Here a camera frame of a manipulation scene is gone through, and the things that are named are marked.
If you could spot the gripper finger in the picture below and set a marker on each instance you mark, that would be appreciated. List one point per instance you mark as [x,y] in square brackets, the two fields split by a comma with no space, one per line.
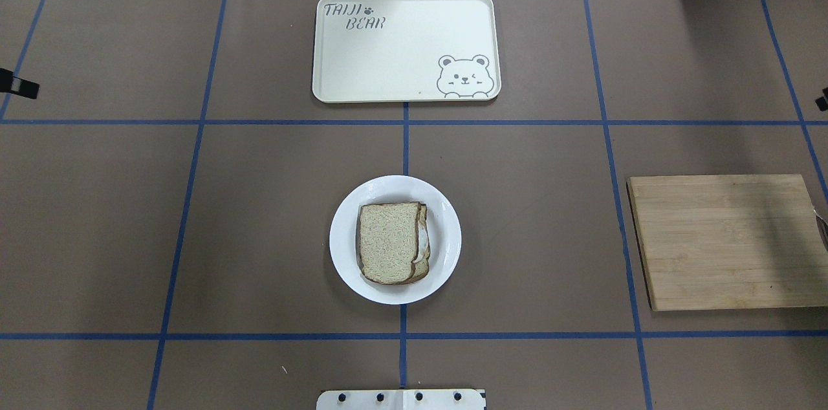
[11,84]
[822,101]

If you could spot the bread slice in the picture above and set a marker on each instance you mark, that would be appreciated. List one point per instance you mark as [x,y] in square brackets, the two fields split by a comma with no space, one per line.
[420,270]
[387,241]

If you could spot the white round plate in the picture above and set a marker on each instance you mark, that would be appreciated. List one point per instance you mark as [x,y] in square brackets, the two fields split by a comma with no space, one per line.
[443,227]

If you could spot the wooden cutting board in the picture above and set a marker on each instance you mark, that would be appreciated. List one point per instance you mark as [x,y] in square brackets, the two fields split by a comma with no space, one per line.
[726,242]

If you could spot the cream bear tray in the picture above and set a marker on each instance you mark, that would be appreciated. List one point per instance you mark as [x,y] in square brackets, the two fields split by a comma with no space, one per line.
[374,51]

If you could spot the fried egg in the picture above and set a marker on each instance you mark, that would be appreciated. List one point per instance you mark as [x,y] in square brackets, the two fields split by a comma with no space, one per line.
[423,241]

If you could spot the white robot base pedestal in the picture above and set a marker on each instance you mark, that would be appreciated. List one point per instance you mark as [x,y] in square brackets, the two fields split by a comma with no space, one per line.
[403,399]

